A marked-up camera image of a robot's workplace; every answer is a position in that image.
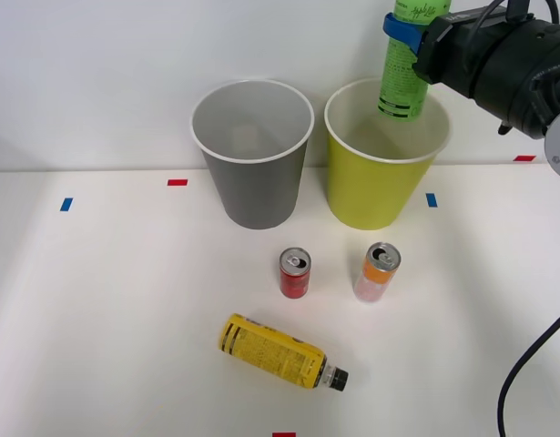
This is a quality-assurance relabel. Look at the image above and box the orange and white drink can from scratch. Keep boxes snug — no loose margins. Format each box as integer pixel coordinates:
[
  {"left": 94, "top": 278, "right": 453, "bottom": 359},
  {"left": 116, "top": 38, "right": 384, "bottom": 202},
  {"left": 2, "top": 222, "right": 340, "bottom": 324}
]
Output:
[{"left": 353, "top": 241, "right": 402, "bottom": 304}]

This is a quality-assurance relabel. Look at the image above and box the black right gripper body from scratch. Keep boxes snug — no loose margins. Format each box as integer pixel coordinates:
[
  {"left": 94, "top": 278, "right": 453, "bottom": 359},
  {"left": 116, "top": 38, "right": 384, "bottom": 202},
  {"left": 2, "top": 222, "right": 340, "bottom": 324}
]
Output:
[{"left": 412, "top": 15, "right": 504, "bottom": 99}]

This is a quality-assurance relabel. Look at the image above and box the grey plastic waste bin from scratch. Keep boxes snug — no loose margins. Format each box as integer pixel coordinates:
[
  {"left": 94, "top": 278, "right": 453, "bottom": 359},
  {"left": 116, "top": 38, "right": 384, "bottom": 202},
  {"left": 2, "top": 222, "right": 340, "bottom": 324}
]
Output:
[{"left": 189, "top": 79, "right": 316, "bottom": 231}]

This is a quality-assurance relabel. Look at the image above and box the green label plastic bottle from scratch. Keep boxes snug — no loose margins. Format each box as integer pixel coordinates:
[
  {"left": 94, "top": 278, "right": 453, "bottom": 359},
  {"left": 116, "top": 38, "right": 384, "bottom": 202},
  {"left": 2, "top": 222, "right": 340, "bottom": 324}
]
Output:
[{"left": 376, "top": 0, "right": 452, "bottom": 125}]

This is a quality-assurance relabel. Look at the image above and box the black cable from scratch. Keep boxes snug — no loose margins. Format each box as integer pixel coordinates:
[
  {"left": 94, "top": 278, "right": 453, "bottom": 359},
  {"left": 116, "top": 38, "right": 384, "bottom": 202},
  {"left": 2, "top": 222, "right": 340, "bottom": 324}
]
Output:
[{"left": 496, "top": 306, "right": 560, "bottom": 437}]

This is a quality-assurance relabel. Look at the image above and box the yellow-green plastic waste bin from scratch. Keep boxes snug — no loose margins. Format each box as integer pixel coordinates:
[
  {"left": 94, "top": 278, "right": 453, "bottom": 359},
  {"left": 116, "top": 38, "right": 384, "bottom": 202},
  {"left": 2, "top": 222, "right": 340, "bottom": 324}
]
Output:
[{"left": 323, "top": 76, "right": 453, "bottom": 231}]

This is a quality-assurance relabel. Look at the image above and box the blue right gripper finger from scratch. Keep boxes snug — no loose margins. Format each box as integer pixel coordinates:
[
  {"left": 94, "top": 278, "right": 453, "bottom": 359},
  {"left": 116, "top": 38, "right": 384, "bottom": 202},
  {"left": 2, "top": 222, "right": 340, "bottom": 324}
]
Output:
[{"left": 382, "top": 12, "right": 432, "bottom": 59}]

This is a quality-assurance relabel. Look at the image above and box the small red drink can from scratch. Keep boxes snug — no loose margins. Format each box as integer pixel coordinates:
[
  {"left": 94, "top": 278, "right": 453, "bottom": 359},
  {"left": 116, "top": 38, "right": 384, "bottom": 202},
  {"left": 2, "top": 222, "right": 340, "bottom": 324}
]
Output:
[{"left": 279, "top": 247, "right": 312, "bottom": 300}]

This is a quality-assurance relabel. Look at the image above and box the yellow label plastic bottle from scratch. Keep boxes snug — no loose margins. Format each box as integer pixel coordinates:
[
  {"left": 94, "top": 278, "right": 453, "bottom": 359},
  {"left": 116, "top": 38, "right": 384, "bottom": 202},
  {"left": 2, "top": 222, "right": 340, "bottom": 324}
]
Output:
[{"left": 217, "top": 312, "right": 351, "bottom": 392}]

